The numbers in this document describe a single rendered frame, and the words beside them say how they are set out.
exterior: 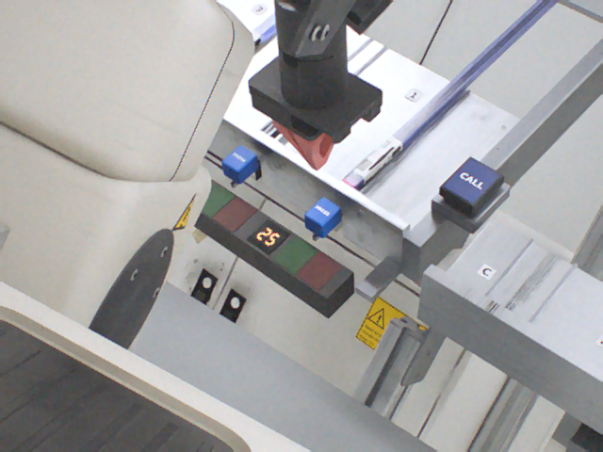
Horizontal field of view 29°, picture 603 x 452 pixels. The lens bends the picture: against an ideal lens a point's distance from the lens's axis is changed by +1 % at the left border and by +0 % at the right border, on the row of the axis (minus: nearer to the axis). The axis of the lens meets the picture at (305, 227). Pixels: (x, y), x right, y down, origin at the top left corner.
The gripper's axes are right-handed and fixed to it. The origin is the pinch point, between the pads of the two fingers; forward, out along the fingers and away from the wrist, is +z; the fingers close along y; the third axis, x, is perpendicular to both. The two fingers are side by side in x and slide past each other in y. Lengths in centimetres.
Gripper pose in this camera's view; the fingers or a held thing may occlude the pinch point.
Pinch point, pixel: (318, 159)
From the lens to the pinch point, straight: 106.7
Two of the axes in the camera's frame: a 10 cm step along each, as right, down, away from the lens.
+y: -7.6, -4.8, 4.4
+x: -6.5, 6.1, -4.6
